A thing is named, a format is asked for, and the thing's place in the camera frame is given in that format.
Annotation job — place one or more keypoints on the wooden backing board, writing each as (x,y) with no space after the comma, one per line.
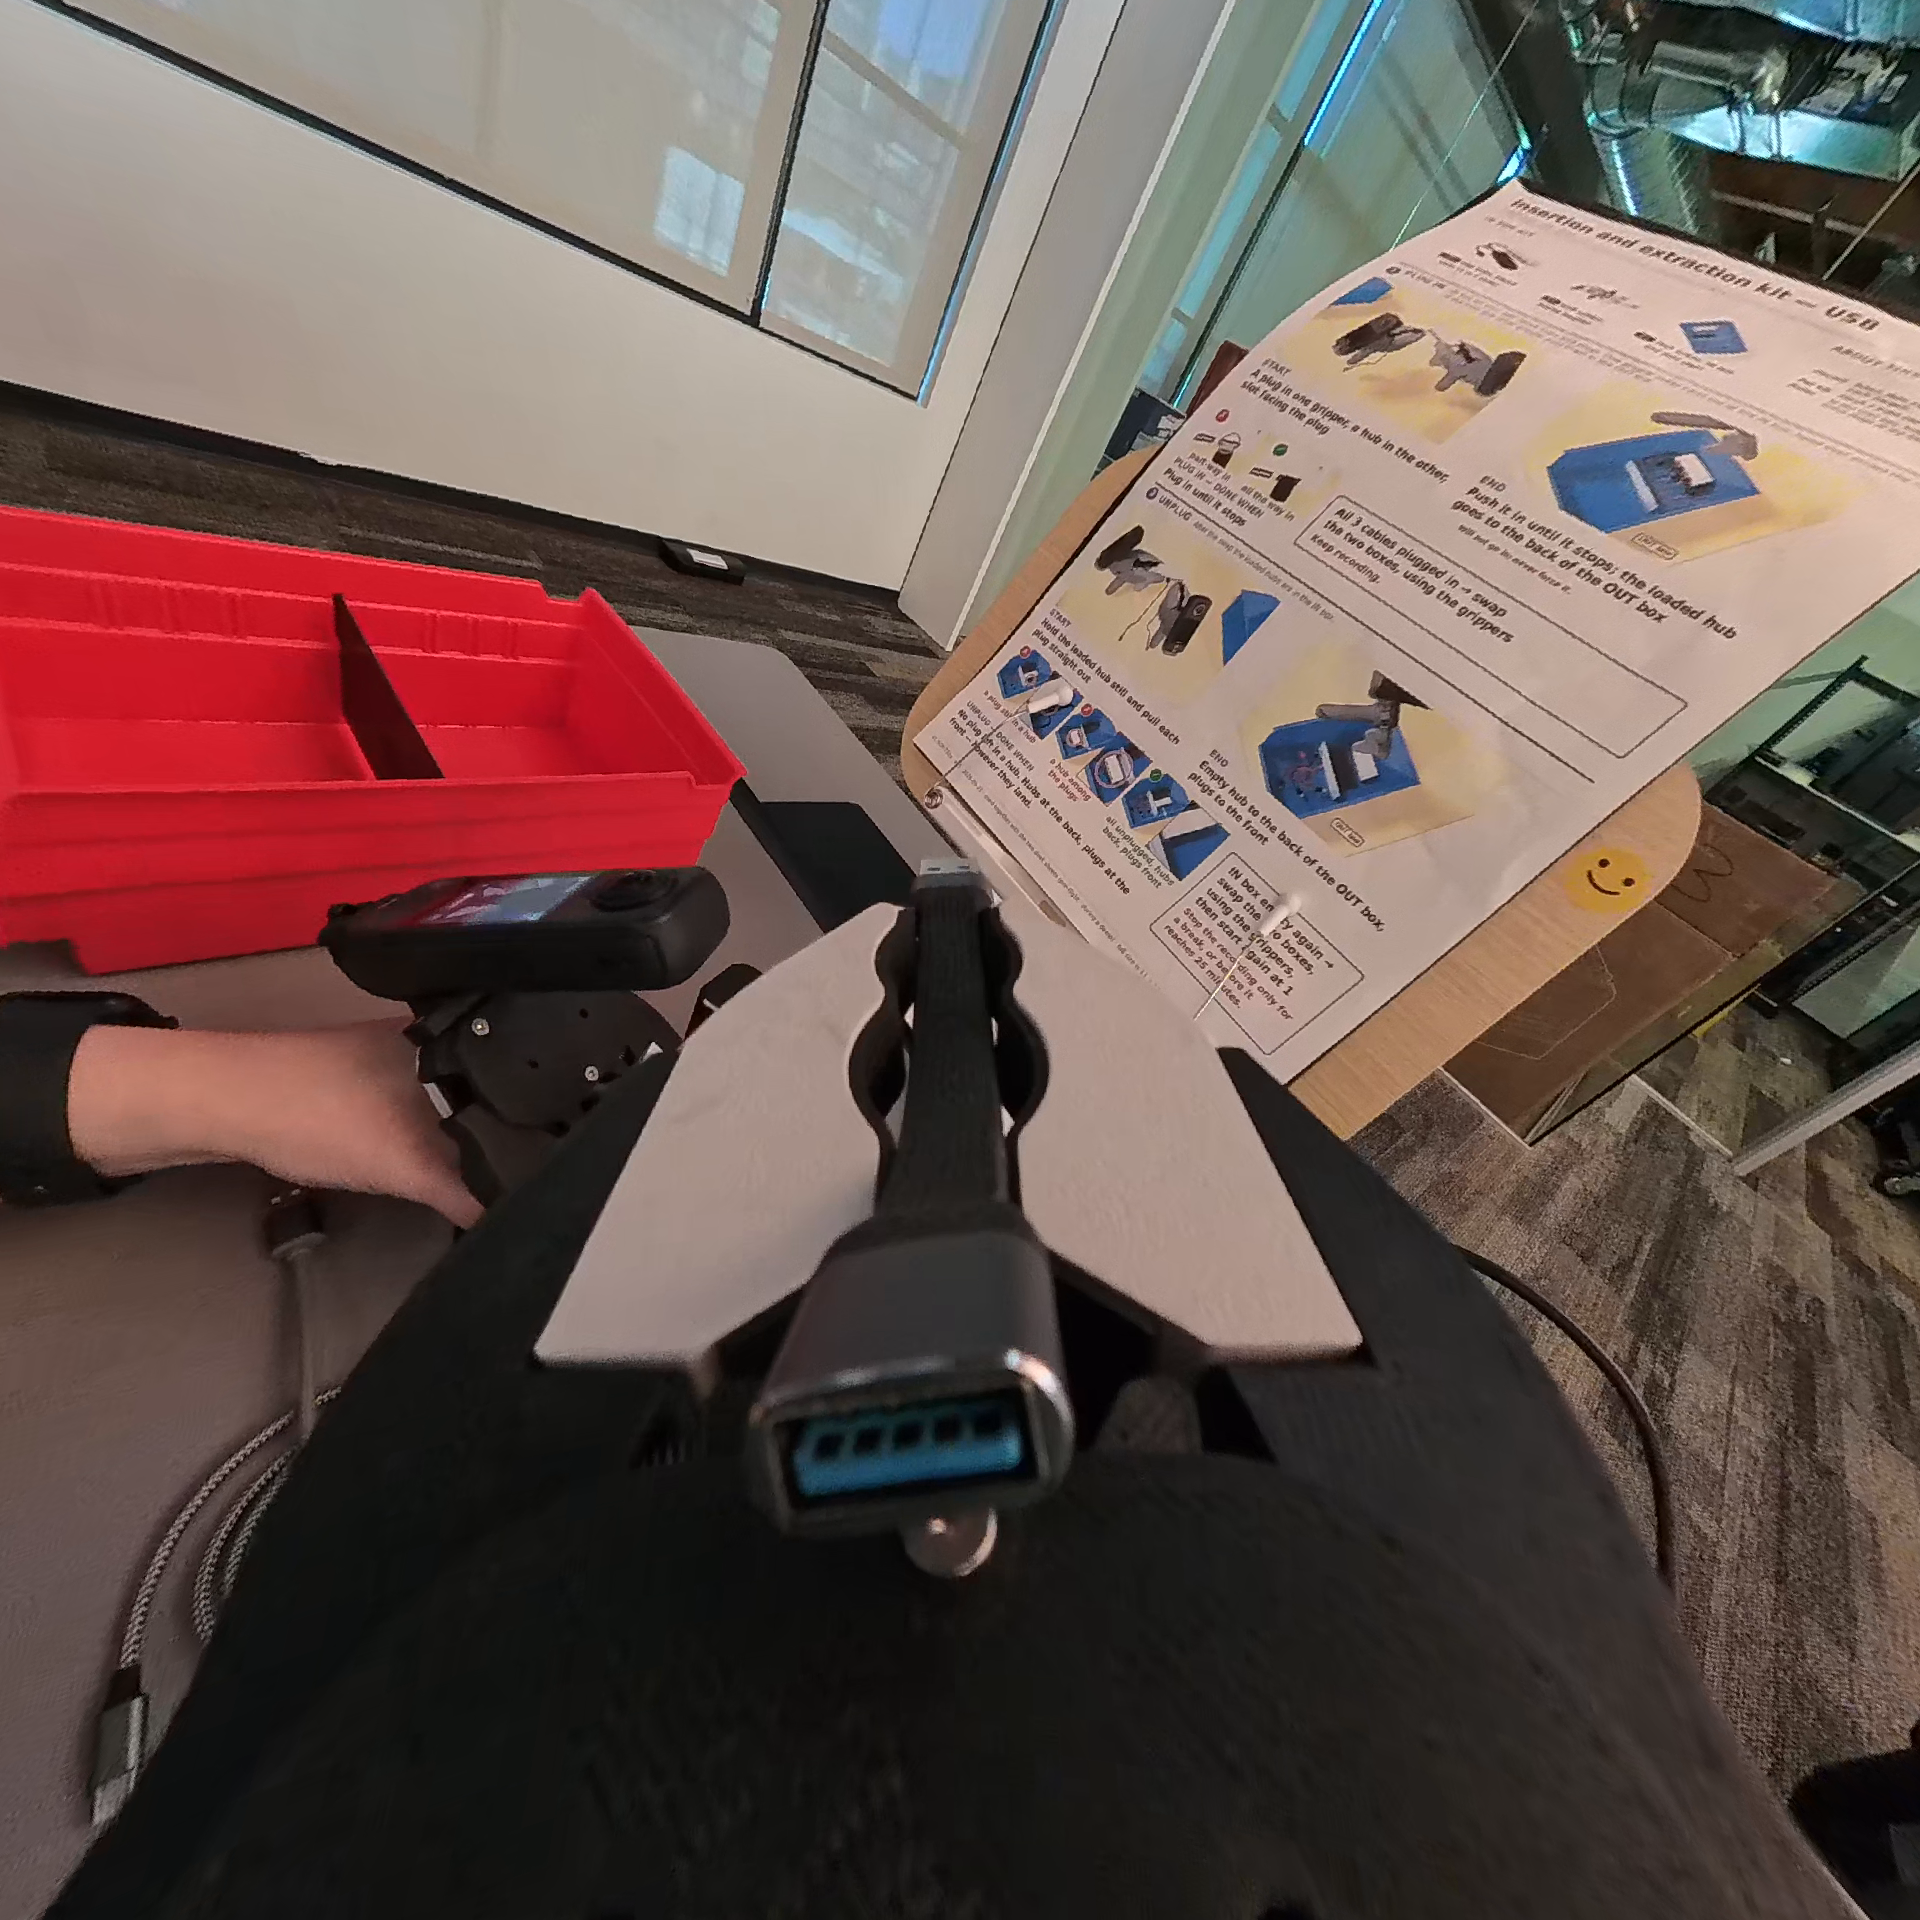
(1501,989)

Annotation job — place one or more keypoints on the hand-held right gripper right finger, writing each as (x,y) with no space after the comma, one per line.
(1171,1184)

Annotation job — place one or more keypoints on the person's left hand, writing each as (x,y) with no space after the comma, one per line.
(255,1102)

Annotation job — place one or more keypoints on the glass wall window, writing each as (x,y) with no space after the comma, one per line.
(600,134)

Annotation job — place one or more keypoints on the red plastic bin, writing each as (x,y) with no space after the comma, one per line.
(569,721)

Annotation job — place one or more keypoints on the printed instruction sheet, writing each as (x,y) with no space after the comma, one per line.
(1424,570)

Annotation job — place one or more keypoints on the yellow smiley sticker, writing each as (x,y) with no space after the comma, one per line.
(1607,883)

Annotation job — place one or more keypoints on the black bin divider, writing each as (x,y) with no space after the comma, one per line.
(387,705)

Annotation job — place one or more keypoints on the black floor outlet box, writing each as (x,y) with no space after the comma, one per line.
(702,563)

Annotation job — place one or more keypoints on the black wristband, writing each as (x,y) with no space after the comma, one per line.
(32,1109)

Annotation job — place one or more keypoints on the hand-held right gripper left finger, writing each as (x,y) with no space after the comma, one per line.
(721,1184)

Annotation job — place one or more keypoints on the cardboard box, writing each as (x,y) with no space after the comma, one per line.
(1695,973)

